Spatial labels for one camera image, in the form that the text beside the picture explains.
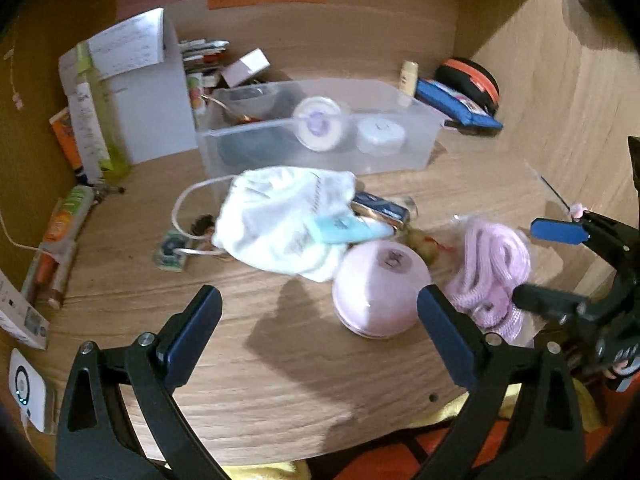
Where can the white round container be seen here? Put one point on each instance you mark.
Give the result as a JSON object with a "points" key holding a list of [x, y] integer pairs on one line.
{"points": [[380, 135]]}

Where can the white purple round spool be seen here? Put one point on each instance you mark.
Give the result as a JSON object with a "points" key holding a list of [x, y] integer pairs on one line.
{"points": [[320, 122]]}

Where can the thin pen with pink end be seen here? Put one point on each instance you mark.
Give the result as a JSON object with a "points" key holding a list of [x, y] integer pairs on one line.
{"points": [[555, 190]]}

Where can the brown tube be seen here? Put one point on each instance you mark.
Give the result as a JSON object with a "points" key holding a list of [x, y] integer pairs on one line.
{"points": [[62, 277]]}

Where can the green white packet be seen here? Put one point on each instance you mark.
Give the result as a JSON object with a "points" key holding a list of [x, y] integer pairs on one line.
{"points": [[87, 115]]}

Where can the pink round case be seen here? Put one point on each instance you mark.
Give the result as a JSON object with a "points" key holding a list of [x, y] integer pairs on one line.
{"points": [[380, 285]]}

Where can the cream bottle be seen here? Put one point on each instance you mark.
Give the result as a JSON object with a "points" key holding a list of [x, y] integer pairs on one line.
{"points": [[409, 77]]}

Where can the black orange round case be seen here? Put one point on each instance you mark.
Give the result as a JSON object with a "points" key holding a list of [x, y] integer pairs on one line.
{"points": [[475, 75]]}

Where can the white cardboard box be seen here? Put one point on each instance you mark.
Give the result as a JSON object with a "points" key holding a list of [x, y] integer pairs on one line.
{"points": [[20, 315]]}

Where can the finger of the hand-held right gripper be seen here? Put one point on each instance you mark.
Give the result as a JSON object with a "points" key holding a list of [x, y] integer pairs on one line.
{"points": [[547, 300], [555, 230]]}

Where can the small white box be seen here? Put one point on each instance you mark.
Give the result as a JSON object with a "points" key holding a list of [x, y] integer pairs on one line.
{"points": [[245, 67]]}

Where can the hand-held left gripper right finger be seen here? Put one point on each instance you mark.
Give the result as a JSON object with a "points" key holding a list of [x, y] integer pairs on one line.
{"points": [[445, 335]]}

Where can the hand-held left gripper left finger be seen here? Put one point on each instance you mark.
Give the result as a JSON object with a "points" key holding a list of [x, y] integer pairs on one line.
{"points": [[192, 330]]}

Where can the stack of books and packets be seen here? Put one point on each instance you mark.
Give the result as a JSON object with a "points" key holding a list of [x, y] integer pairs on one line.
{"points": [[202, 55]]}

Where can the teal tube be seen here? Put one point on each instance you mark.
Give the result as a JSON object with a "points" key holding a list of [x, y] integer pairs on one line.
{"points": [[350, 230]]}

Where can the wooden desktop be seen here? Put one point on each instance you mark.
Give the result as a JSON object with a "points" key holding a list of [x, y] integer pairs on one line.
{"points": [[280, 375]]}

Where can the fruit print box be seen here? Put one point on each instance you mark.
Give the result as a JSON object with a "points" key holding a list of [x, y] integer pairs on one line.
{"points": [[196, 92]]}

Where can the wooden shelf board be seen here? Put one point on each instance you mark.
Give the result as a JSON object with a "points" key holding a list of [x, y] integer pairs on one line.
{"points": [[485, 5]]}

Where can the white file box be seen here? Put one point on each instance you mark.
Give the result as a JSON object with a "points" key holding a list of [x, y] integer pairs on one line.
{"points": [[150, 110]]}

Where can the white charger device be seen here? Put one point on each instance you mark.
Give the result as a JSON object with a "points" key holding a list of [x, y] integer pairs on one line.
{"points": [[27, 385]]}

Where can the green orange tube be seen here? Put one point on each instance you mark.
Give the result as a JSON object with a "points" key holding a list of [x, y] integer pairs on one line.
{"points": [[70, 212]]}

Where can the clear plastic bowl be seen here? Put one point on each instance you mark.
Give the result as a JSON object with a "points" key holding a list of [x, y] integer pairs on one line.
{"points": [[250, 100]]}

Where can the blue pencil case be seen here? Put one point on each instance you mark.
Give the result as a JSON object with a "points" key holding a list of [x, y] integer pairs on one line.
{"points": [[450, 102]]}

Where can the yellow cloth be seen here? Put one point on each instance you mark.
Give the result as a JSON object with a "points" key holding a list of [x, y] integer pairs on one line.
{"points": [[450, 412]]}

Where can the printed paper sheet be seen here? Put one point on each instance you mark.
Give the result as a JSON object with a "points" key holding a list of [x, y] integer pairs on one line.
{"points": [[127, 45]]}

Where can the clear plastic storage bin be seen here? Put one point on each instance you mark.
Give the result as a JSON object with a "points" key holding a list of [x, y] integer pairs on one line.
{"points": [[390, 105]]}

